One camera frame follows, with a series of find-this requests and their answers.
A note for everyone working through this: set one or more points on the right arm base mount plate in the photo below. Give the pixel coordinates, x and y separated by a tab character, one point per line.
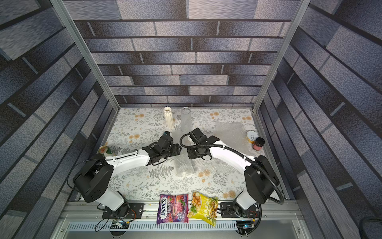
233	210

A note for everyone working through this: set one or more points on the purple Fox's candy bag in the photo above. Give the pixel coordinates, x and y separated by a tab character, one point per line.
173	209

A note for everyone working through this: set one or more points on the small red jar black lid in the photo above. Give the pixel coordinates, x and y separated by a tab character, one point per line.
258	143

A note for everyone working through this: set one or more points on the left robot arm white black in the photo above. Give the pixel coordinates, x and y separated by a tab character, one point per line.
93	178

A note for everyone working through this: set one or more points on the yellow snack bag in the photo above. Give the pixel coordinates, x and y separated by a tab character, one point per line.
204	208

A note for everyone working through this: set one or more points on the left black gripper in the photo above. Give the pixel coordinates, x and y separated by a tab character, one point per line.
177	149

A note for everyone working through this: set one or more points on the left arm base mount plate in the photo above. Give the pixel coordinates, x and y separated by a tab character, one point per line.
126	211

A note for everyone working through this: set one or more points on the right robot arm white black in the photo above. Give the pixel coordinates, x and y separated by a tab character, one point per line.
262	183

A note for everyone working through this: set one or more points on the white ribbed vase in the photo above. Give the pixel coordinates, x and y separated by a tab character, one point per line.
168	116

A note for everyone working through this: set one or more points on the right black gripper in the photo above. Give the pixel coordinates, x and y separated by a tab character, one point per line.
193	148

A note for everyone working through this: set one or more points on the bubble wrap sheet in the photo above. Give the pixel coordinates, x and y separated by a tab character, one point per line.
234	134

